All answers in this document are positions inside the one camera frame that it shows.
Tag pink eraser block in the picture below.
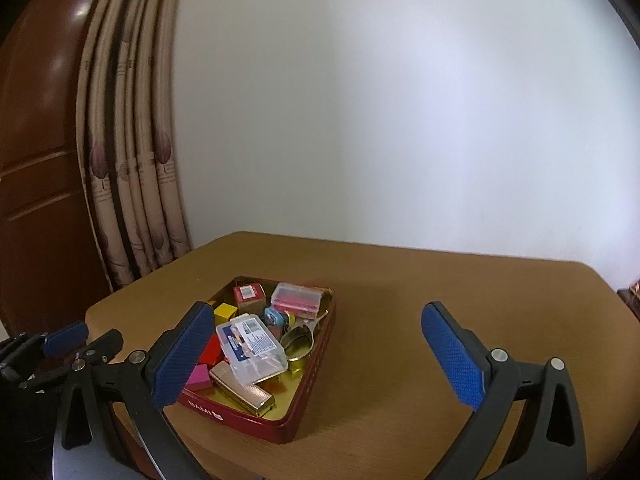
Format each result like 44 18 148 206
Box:
184 364 213 392

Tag yellow cube block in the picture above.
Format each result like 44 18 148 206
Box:
214 302 238 326

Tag clear plastic card box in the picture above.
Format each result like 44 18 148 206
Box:
216 314 288 386

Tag flat red box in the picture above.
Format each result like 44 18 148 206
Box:
198 334 224 367

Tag brown wooden door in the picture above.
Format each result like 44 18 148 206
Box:
1 0 110 335

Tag red gold tin tray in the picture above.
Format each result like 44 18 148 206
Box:
179 276 335 444

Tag red barcode box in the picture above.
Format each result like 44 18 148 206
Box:
233 283 267 312

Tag blue round tin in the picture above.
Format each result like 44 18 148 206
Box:
264 307 288 328

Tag clear case red contents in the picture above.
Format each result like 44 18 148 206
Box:
270 283 323 318

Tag patterned beige curtain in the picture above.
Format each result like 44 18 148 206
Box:
75 0 191 289

